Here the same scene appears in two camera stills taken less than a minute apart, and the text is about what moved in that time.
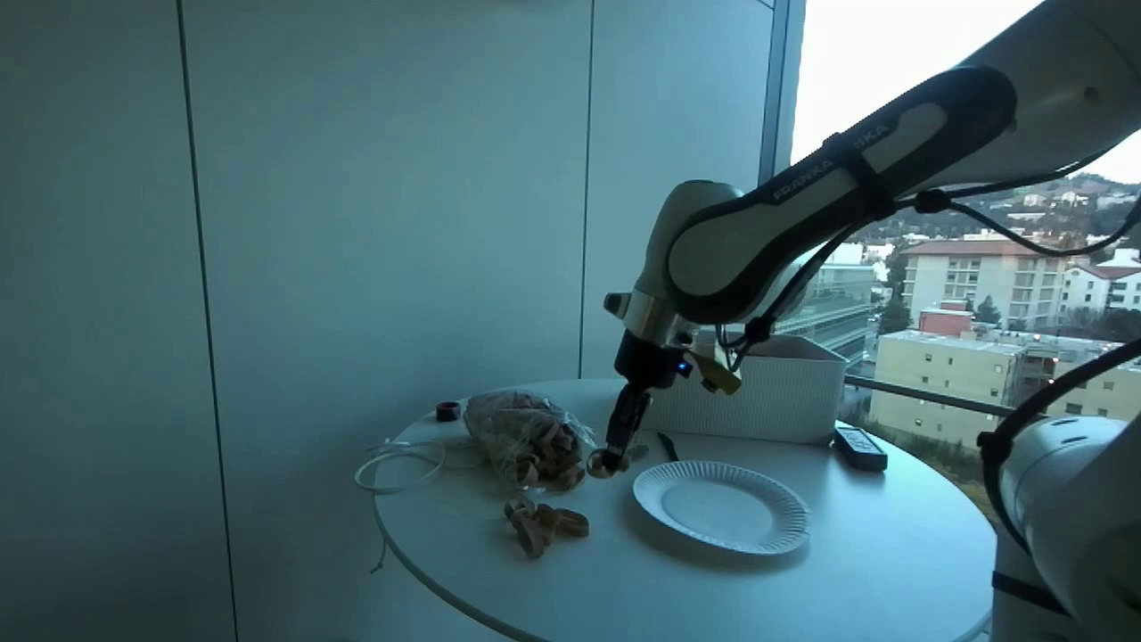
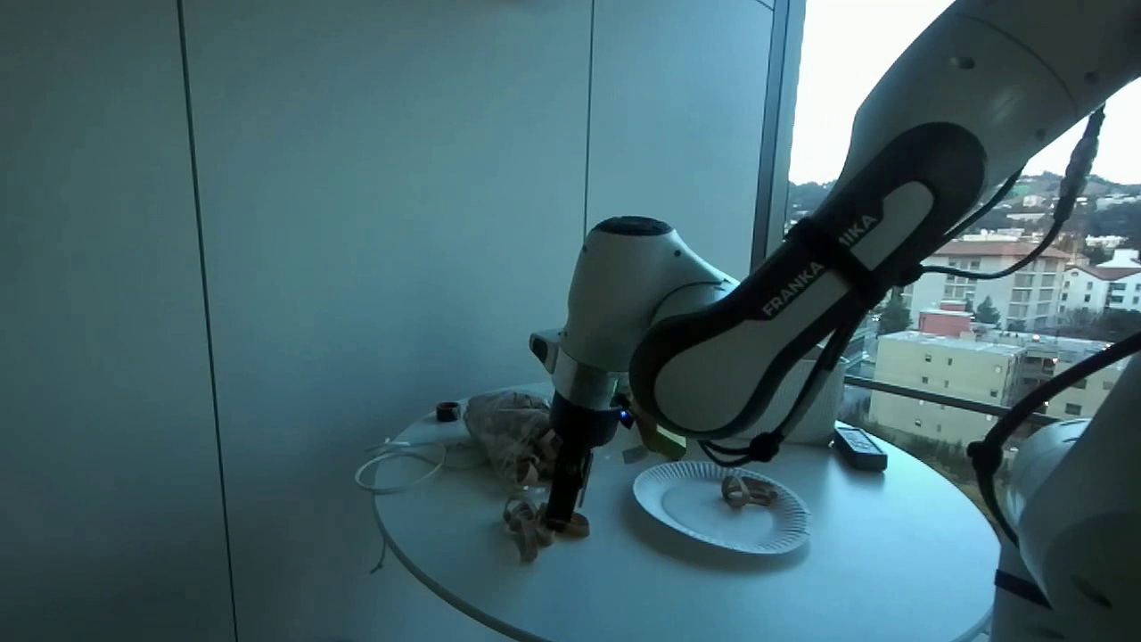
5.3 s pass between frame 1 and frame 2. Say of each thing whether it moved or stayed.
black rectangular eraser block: stayed
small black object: stayed
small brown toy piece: stayed
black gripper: moved
